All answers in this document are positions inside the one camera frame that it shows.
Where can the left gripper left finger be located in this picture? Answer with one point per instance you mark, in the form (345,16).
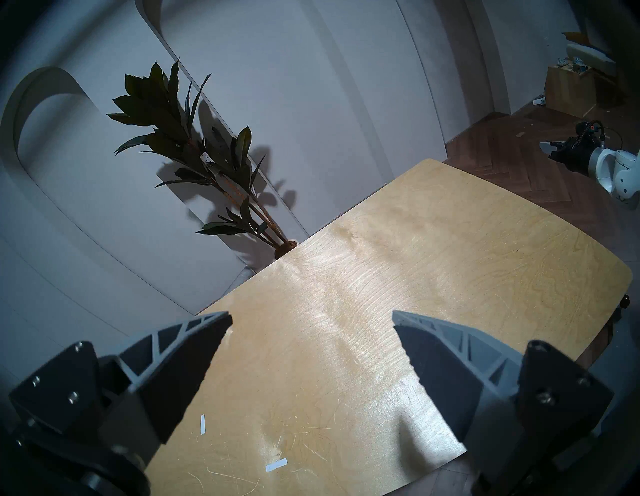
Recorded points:
(150,375)

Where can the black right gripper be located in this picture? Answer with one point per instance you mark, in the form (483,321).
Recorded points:
(577,152)

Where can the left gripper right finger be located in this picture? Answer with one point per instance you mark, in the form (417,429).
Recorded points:
(470,385)

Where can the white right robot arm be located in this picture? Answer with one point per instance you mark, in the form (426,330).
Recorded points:
(622,175)

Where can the small white floor scrap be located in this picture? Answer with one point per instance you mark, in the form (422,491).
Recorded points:
(538,101)

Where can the wooden cube box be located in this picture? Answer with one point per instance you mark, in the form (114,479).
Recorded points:
(570,92)

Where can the crumpled teal white wrapper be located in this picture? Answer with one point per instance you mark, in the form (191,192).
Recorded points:
(562,62)

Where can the blue crumpled packaging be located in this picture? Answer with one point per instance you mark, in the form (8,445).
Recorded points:
(580,66)

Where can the white cushioned wooden armchair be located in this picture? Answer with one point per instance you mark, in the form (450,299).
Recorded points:
(590,52)

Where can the light wooden table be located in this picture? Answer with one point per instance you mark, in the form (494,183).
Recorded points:
(400,250)

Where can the short white tape strip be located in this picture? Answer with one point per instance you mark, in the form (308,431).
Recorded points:
(276,465)

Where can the white tag on plant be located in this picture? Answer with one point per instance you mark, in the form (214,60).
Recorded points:
(206,159)

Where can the tall green leafy plant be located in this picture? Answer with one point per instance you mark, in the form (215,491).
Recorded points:
(165,125)

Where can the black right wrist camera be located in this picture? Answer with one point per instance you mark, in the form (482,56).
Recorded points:
(589,129)

